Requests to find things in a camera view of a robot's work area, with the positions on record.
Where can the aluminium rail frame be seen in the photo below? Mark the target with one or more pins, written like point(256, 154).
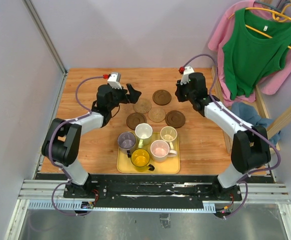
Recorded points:
point(258, 191)

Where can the cream beige mug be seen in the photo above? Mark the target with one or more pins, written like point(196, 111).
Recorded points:
point(169, 134)

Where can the pink t-shirt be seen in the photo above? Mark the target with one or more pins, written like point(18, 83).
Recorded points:
point(221, 36)

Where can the white green-handled mug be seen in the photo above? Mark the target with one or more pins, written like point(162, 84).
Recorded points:
point(143, 132)

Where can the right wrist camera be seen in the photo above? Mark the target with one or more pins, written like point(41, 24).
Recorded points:
point(185, 71)

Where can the yellow black-handled mug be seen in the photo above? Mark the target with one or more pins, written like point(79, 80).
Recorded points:
point(140, 160)

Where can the brown wooden coaster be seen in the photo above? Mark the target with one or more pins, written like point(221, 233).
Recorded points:
point(175, 119)
point(135, 119)
point(161, 97)

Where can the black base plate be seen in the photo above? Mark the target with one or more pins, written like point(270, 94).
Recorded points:
point(138, 191)

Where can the pink white mug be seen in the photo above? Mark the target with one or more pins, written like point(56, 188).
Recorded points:
point(160, 150)

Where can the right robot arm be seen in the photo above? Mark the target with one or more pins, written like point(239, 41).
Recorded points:
point(250, 146)

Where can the blue crumpled cloth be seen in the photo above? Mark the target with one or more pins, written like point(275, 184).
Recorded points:
point(249, 114)

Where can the large woven rattan coaster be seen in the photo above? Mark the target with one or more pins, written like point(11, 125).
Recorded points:
point(142, 106)

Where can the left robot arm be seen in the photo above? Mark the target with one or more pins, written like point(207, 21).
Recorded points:
point(62, 142)

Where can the brown wooden coaster top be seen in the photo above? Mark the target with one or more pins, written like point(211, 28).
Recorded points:
point(161, 97)

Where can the green tank top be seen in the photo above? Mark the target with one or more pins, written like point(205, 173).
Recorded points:
point(257, 48)

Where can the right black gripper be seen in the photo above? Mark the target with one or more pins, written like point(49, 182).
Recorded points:
point(178, 92)

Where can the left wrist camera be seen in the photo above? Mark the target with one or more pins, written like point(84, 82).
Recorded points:
point(114, 80)

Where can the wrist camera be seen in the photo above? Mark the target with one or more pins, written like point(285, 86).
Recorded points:
point(114, 80)
point(185, 71)

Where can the yellow plastic tray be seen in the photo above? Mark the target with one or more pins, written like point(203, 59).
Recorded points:
point(170, 166)

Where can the purple grey mug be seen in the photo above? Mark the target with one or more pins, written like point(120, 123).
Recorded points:
point(127, 143)

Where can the aluminium corner post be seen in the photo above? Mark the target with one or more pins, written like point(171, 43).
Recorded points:
point(44, 34)

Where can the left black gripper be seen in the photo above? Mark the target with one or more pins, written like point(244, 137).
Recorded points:
point(134, 95)

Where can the small woven rattan coaster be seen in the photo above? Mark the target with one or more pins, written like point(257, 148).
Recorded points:
point(157, 114)

